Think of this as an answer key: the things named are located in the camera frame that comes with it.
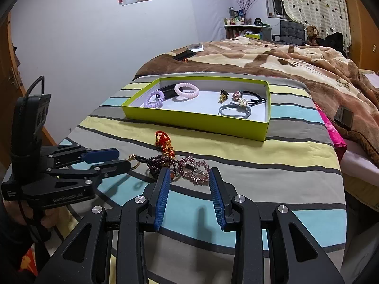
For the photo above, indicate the small gold charm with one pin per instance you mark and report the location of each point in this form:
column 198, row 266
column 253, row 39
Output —
column 222, row 96

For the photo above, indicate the wall socket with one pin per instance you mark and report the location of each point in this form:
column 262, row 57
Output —
column 374, row 49

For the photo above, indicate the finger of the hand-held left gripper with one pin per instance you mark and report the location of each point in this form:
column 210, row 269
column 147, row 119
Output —
column 100, row 155
column 115, row 167

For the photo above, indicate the yellow bed base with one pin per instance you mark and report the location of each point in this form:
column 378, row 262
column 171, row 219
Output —
column 364, row 189

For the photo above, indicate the dark clothing pile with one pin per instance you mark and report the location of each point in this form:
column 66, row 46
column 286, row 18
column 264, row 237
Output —
column 333, row 43

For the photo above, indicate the small green box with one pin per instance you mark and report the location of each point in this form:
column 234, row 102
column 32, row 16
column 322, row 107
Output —
column 253, row 35

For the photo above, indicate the purple flower branches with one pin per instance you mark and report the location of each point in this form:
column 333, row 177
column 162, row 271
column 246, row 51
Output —
column 245, row 1

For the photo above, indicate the cluster of toiletry bottles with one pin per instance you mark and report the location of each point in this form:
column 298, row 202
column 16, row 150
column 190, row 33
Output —
column 237, row 17

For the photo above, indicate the green cardboard box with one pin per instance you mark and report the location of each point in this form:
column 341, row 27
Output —
column 192, row 121

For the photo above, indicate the spotted curtain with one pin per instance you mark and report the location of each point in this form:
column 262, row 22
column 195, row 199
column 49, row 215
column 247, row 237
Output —
column 314, row 6

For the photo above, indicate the person's left hand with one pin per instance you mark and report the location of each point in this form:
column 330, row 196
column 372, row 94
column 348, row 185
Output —
column 50, row 217

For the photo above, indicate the small black wallet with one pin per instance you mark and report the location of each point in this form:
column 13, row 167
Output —
column 343, row 117

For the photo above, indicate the black wristband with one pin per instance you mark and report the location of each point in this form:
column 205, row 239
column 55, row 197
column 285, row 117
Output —
column 168, row 90

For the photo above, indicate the striped cloth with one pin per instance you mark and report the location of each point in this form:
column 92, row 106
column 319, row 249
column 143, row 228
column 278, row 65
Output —
column 266, row 165

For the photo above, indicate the black office chair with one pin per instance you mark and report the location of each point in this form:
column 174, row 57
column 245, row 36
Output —
column 291, row 31

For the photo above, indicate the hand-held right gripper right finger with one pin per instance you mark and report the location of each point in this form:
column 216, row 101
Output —
column 217, row 201

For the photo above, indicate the window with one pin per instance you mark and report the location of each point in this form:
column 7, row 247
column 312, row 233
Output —
column 274, row 4

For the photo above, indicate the white desk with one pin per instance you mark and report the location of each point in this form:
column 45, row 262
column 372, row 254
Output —
column 254, row 29

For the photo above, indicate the wooden wardrobe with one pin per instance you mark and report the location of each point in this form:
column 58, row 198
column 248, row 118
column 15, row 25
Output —
column 364, row 35

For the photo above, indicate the red knot charm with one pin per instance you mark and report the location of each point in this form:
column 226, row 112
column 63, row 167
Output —
column 162, row 139

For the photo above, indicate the brown printed blanket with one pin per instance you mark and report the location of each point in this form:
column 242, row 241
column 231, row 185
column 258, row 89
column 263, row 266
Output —
column 266, row 56

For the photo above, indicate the black phone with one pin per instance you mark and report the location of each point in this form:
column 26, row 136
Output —
column 183, row 55

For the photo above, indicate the black desktop device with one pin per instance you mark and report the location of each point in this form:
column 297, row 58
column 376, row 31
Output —
column 258, row 22

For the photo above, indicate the brown teddy bear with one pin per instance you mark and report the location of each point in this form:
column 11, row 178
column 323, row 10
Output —
column 311, row 34

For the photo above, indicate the white paper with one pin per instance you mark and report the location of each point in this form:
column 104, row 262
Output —
column 196, row 46

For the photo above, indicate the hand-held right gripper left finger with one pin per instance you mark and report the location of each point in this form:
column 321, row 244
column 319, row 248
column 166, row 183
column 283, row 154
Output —
column 162, row 201

